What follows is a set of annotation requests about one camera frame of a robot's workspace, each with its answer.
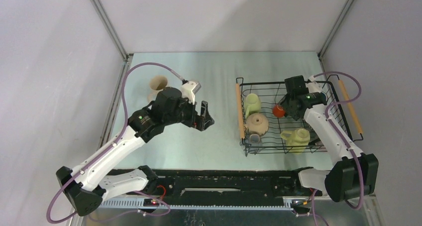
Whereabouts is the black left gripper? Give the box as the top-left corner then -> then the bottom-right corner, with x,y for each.
164,93 -> 214,131

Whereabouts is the small red orange cup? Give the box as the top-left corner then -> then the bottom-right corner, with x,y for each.
272,105 -> 286,118

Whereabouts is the floral patterned cream mug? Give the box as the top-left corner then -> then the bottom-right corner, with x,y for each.
147,75 -> 168,102

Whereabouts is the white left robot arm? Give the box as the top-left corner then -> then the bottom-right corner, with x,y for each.
56,86 -> 214,216

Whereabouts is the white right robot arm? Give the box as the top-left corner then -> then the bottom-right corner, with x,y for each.
280,76 -> 379,202

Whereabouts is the dark blue mug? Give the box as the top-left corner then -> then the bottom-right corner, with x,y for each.
321,92 -> 329,102

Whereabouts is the yellow green faceted mug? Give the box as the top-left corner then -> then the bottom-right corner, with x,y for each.
280,128 -> 311,153

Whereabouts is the light green mug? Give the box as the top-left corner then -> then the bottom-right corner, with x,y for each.
244,93 -> 261,118

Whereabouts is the beige round speckled mug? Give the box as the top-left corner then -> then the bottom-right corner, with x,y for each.
244,113 -> 269,135

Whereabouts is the small grey blue cup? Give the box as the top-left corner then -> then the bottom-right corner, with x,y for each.
249,134 -> 261,145

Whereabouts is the black wire dish rack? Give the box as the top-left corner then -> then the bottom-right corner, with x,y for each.
236,78 -> 355,155

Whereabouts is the left wooden rack handle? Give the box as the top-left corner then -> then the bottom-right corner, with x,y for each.
235,83 -> 245,140

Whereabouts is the wooden rack handle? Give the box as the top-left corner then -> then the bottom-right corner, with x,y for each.
235,83 -> 245,140
338,80 -> 363,134

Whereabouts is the right wooden rack handle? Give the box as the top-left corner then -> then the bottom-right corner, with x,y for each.
338,80 -> 363,134

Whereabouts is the aluminium slotted rail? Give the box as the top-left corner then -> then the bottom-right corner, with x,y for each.
99,198 -> 293,210

